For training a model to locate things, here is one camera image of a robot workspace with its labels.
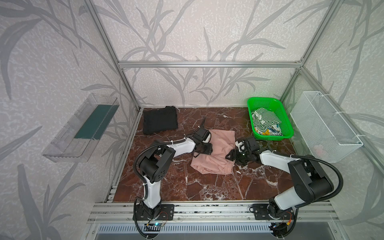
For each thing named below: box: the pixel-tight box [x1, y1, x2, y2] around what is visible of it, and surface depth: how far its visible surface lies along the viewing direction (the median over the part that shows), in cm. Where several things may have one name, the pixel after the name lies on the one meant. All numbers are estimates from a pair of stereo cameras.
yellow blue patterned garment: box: [254, 124, 283, 136], surface depth 104 cm
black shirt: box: [142, 105, 178, 135], surface depth 117 cm
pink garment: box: [191, 129, 236, 175], surface depth 90 cm
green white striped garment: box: [251, 107, 282, 132], surface depth 107 cm
